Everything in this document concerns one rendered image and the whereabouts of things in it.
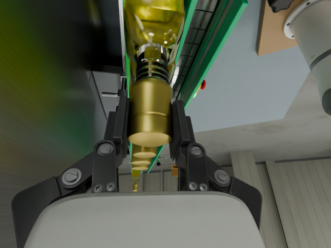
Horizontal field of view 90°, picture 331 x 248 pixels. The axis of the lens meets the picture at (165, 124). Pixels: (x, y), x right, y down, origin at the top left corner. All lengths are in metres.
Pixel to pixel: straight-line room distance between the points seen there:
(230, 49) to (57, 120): 0.57
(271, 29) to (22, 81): 0.60
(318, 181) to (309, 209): 0.99
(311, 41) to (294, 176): 7.17
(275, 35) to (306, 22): 0.09
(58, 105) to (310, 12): 0.59
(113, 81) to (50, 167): 0.36
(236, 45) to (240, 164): 4.73
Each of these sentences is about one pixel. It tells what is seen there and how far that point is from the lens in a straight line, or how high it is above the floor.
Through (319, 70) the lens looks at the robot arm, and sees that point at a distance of 0.53.
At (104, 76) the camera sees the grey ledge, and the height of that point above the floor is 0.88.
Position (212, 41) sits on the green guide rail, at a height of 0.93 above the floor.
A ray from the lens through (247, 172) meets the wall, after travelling 5.22.
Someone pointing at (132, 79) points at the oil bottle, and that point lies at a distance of 0.21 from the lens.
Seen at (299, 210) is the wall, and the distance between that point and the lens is 7.57.
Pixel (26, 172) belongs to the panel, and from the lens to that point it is 0.23.
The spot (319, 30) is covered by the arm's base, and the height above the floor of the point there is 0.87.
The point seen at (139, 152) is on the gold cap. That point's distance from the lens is 0.23.
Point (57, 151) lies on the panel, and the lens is 0.28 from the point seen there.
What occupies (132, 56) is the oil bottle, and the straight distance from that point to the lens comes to 0.18.
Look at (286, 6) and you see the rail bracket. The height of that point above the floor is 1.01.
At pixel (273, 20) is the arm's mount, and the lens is 0.62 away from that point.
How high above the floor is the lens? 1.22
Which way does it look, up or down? 24 degrees down
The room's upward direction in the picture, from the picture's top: 179 degrees clockwise
